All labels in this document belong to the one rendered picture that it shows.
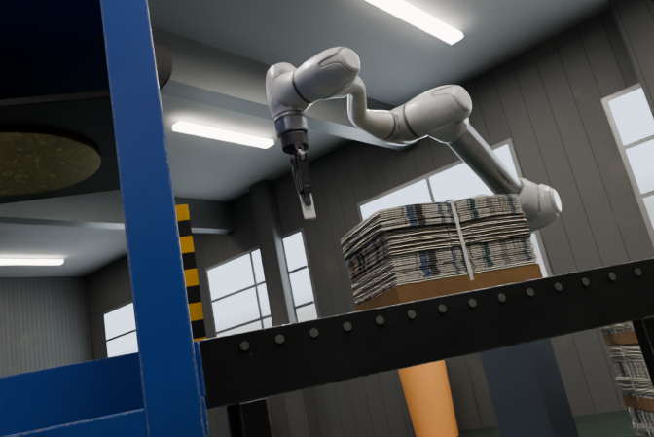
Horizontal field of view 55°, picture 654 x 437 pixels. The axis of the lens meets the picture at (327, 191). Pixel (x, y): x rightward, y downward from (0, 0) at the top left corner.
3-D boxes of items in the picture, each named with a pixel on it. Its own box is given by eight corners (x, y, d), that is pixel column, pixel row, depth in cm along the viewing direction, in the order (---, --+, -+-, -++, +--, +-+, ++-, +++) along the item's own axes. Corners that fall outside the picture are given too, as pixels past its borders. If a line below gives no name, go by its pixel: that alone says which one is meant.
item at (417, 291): (412, 314, 167) (408, 299, 168) (464, 295, 141) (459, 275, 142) (356, 325, 162) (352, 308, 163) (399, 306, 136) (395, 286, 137)
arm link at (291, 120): (303, 123, 180) (307, 141, 178) (272, 126, 178) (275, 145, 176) (308, 108, 171) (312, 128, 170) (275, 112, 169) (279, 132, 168)
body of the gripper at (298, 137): (309, 128, 170) (315, 160, 167) (305, 140, 178) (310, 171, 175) (281, 131, 168) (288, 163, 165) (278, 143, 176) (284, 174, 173)
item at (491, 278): (484, 302, 174) (479, 286, 175) (545, 280, 148) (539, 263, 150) (432, 311, 169) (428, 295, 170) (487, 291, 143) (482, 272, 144)
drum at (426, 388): (472, 431, 588) (453, 353, 608) (447, 442, 554) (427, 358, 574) (430, 437, 616) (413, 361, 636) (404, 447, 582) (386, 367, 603)
